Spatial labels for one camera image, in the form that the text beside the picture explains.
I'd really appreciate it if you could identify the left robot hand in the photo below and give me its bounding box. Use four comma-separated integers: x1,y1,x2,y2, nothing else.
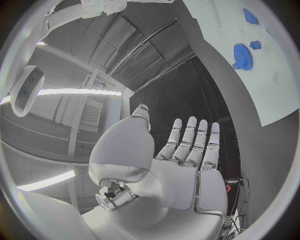
80,103,229,240

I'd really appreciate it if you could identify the white task board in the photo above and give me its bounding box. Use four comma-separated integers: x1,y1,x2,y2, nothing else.
182,0,300,128

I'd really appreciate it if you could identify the black box with red lamp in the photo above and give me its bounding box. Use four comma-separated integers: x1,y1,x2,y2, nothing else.
223,177,245,201

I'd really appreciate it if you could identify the blue gear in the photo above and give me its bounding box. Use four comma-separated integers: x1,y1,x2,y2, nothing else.
231,42,254,72

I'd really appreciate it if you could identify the thin dark pole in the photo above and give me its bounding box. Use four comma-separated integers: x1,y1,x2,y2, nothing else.
101,17,180,88

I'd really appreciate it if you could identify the white robot head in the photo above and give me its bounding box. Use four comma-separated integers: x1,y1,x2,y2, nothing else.
10,65,45,118

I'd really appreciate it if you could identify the blue block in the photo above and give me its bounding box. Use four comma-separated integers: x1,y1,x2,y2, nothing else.
241,8,260,26

